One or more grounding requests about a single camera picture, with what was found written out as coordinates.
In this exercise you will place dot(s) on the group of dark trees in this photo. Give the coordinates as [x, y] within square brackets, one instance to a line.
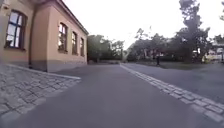
[100, 48]
[190, 40]

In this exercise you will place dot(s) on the grey asphalt path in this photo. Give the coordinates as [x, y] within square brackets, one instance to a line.
[110, 100]

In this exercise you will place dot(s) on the grey asphalt road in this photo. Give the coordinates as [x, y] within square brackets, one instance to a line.
[186, 76]

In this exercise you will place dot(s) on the orange building with grey base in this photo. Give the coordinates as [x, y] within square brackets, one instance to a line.
[40, 33]

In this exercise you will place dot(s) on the cobblestone edging strip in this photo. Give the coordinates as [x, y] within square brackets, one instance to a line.
[186, 96]

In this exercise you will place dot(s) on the grey cobblestone paving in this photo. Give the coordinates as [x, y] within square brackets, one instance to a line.
[23, 86]

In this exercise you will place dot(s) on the pale building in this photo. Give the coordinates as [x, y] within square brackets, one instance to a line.
[216, 53]

